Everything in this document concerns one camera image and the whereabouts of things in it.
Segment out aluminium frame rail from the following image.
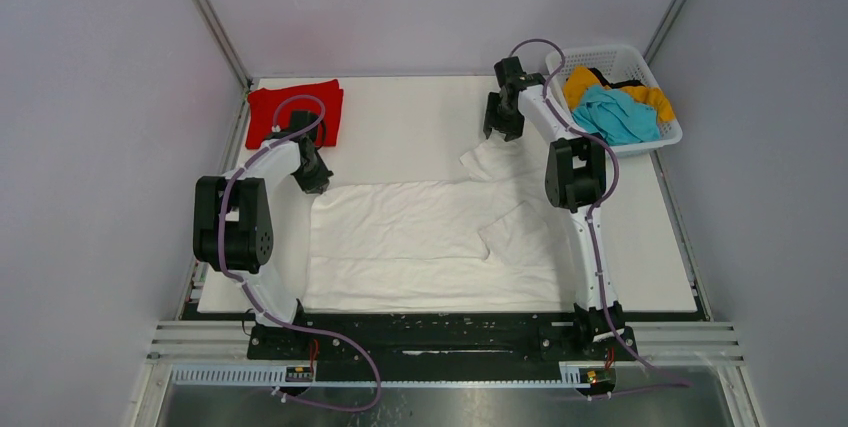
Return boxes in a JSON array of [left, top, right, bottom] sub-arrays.
[[191, 0, 252, 90]]

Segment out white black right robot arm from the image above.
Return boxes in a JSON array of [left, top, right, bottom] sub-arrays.
[[483, 56, 632, 359]]

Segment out white plastic laundry basket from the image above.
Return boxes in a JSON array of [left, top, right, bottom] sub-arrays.
[[545, 45, 683, 157]]

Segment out white t shirt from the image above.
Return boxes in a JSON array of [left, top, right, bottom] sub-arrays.
[[304, 138, 576, 313]]

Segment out black garment in basket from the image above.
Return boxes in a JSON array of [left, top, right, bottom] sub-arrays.
[[588, 67, 645, 91]]

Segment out folded red t shirt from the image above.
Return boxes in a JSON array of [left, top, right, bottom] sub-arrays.
[[244, 79, 344, 150]]

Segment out turquoise t shirt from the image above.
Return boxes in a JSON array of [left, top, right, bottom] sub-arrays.
[[572, 85, 662, 146]]

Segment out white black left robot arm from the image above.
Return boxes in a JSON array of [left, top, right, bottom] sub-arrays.
[[193, 110, 333, 358]]

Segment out yellow t shirt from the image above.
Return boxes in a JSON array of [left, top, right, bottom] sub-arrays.
[[562, 65, 676, 122]]

